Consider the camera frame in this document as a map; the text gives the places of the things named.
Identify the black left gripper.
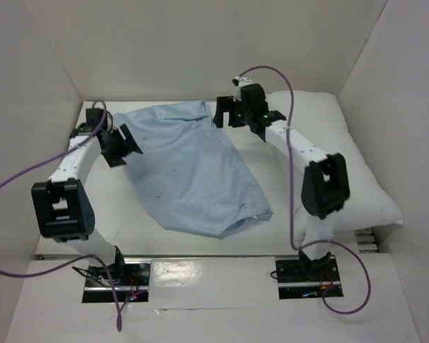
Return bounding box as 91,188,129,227
102,124,142,168

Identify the light blue pillowcase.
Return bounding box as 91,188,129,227
113,100,273,238

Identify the white pillow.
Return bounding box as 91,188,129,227
260,89,404,251

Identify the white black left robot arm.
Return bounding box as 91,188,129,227
31,123,142,285

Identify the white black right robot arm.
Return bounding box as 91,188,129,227
213,76,350,280

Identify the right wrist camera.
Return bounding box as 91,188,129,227
232,76,252,101

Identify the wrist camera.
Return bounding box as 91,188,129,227
232,76,252,101
86,108,108,131

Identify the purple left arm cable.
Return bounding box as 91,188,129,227
0,99,124,332

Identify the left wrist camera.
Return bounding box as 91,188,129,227
86,108,108,131

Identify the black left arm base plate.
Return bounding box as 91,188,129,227
72,260,151,304

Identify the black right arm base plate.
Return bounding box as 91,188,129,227
270,254,344,300

